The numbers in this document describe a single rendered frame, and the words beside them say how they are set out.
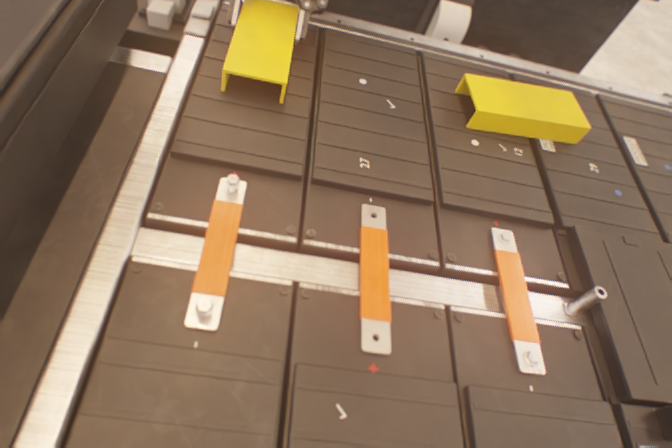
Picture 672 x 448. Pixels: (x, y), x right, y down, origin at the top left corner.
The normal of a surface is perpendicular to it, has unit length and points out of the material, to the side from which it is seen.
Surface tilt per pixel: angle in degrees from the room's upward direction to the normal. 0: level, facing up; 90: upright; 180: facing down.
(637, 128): 0
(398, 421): 0
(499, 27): 90
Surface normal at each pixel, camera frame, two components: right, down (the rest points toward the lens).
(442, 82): 0.22, -0.59
